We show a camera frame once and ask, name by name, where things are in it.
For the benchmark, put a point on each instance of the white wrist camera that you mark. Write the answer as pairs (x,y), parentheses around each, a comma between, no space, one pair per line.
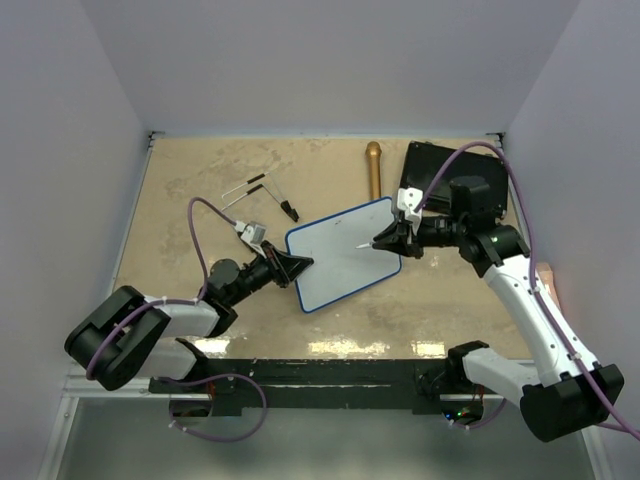
(252,235)
(407,204)

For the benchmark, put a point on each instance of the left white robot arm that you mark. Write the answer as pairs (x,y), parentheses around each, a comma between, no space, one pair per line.
(130,335)

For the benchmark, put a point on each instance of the black base frame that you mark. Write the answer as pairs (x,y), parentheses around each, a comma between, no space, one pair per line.
(418,385)

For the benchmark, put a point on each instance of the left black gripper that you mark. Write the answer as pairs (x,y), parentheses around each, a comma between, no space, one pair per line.
(283,267)

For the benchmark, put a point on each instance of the blue framed whiteboard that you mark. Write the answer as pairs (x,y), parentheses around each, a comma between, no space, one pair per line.
(339,270)

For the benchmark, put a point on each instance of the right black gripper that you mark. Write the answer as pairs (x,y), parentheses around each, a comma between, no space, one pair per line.
(400,227)

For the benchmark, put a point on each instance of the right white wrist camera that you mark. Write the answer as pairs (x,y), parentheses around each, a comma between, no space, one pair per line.
(407,204)

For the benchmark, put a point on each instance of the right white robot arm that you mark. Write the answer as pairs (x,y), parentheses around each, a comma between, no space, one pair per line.
(567,389)

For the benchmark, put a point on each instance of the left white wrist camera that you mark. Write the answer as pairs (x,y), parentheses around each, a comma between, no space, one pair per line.
(252,235)

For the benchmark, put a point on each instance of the gold microphone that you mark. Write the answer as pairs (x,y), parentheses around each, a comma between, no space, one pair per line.
(373,154)

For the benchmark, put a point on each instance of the wire whiteboard stand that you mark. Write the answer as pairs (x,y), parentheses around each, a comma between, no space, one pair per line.
(259,198)

